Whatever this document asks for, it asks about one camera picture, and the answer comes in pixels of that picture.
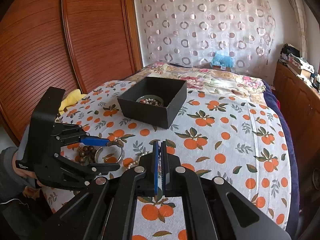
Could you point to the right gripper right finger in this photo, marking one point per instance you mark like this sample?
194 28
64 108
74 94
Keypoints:
165 170

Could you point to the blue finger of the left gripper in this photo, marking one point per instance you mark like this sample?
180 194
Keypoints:
94 141

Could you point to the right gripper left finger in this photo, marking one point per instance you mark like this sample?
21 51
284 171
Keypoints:
155 153

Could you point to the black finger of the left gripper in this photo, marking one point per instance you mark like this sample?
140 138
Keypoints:
103 169

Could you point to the silver metal bangle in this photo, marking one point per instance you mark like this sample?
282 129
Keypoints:
110 154

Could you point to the small pearl necklace green pendant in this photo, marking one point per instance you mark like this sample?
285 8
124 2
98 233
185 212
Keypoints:
135 163

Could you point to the green jade bangle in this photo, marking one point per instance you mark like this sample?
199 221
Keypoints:
151 100

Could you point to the person left hand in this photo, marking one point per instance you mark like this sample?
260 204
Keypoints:
23 173

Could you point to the black square storage box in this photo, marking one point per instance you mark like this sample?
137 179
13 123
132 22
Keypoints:
172 91

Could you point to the yellow plush toy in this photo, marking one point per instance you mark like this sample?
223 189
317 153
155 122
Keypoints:
72 98

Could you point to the orange print bed sheet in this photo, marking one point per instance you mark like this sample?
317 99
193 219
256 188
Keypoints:
247 144

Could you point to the floral quilt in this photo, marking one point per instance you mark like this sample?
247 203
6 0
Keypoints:
208 80

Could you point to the blue plastic bag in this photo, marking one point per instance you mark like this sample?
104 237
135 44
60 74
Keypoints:
222 60

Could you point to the wooden wardrobe sliding door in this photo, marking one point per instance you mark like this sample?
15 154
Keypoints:
68 44

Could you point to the circle pattern sheer curtain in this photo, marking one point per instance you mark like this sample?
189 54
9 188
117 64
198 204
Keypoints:
189 32

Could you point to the wooden low cabinet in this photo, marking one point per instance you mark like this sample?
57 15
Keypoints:
299 105

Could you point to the pile of clothes and books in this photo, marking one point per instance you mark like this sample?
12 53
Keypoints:
291 56

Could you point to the beige window curtain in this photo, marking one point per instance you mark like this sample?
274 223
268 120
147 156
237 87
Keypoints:
302 25

